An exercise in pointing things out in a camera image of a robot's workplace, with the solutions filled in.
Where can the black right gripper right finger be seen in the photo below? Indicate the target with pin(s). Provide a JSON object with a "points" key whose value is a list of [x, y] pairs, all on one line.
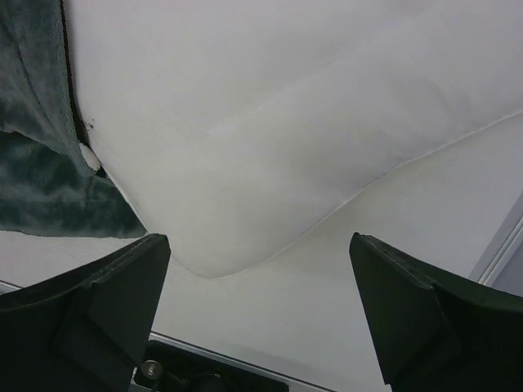
{"points": [[433, 330]]}

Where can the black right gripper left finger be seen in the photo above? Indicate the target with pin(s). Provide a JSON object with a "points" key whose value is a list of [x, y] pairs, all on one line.
{"points": [[86, 329]]}

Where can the grey plush pillowcase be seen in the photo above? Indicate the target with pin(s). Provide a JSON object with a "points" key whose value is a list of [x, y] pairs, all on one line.
{"points": [[51, 182]]}

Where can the white pillow yellow edge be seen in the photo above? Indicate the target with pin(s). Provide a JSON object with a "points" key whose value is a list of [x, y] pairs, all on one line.
{"points": [[235, 127]]}

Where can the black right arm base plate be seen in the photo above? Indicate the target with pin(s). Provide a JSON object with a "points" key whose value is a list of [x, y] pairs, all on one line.
{"points": [[167, 368]]}

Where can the aluminium right side rail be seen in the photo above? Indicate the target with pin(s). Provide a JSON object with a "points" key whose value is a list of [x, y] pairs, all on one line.
{"points": [[501, 248]]}

